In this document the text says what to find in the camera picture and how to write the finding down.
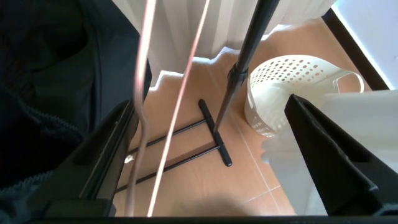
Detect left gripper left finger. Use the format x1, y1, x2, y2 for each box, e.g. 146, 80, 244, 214
27, 99, 141, 218

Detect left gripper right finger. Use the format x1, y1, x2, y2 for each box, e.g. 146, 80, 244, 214
284, 94, 398, 217

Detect white printed tank top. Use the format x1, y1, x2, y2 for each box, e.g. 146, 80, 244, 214
260, 89, 398, 217

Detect black shorts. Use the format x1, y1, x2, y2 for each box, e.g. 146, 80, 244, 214
0, 0, 152, 224

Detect pink clothes hanger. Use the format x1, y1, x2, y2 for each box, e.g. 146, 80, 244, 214
124, 0, 212, 218

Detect white laundry basket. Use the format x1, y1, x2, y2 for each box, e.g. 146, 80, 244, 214
244, 54, 366, 139

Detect black clothes rack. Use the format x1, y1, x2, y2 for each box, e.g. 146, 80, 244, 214
114, 0, 280, 194

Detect beige curtain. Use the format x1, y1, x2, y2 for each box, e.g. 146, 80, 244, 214
111, 0, 337, 91

